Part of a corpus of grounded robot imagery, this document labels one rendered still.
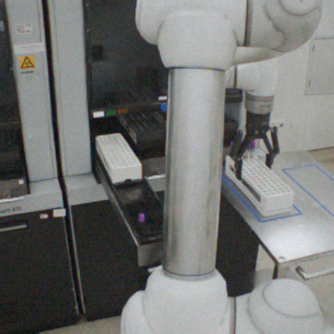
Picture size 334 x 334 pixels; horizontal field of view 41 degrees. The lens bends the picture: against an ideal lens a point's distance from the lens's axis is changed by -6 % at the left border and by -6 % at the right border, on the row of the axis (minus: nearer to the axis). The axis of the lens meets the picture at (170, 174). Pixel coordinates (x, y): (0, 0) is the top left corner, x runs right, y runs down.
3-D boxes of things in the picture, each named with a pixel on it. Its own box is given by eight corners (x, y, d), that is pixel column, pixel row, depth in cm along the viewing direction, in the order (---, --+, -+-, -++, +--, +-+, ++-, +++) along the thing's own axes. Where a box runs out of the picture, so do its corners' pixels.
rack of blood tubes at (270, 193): (224, 172, 159) (225, 156, 157) (250, 168, 162) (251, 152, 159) (263, 216, 134) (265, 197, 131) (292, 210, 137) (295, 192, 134)
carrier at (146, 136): (163, 142, 182) (163, 128, 179) (165, 144, 180) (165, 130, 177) (134, 146, 178) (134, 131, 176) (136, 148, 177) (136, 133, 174)
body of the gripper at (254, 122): (251, 115, 135) (249, 144, 139) (276, 113, 137) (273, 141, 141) (240, 107, 141) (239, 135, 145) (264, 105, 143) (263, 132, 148)
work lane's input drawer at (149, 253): (90, 163, 184) (89, 143, 180) (123, 159, 188) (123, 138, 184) (142, 277, 123) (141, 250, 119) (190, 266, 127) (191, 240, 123)
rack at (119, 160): (96, 151, 179) (95, 136, 176) (120, 147, 182) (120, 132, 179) (113, 186, 154) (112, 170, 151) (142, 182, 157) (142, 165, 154)
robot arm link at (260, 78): (275, 88, 141) (233, 85, 142) (278, 39, 134) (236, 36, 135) (278, 98, 131) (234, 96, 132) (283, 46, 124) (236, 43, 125)
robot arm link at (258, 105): (280, 96, 134) (278, 115, 137) (265, 87, 142) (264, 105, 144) (253, 97, 131) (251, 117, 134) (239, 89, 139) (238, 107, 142)
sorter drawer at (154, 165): (102, 117, 231) (101, 100, 227) (128, 114, 235) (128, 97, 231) (143, 183, 170) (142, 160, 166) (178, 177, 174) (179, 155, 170)
